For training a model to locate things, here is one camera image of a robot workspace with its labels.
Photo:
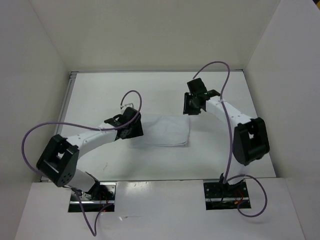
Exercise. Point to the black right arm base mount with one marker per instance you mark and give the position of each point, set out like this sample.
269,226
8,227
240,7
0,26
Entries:
219,196

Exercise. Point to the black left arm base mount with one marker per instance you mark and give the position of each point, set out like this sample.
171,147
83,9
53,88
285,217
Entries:
102,198

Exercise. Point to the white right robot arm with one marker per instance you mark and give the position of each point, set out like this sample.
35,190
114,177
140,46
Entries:
248,136

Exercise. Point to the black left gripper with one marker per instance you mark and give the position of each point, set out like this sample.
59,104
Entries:
138,130

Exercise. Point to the white skirt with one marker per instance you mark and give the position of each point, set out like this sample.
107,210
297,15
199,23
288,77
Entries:
163,131

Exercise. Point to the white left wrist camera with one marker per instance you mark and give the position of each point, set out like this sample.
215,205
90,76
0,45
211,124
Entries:
123,107

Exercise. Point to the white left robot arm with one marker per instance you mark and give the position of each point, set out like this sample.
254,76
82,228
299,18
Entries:
59,159

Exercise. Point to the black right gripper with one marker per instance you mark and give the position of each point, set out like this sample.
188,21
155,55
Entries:
187,110

